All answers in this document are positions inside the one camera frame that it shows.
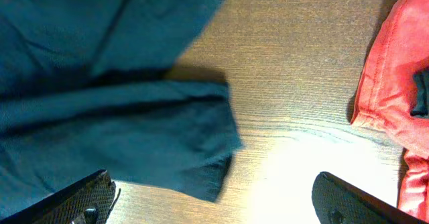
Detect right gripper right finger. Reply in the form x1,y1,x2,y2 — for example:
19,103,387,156
312,172,426,224

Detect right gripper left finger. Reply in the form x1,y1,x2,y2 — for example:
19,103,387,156
1,170,116,224

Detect dark teal shorts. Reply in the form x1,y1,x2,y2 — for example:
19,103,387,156
1,0,241,218

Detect red garment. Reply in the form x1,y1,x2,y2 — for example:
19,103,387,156
351,0,428,221

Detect navy garment in pile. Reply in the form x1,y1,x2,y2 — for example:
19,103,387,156
410,69,428,118

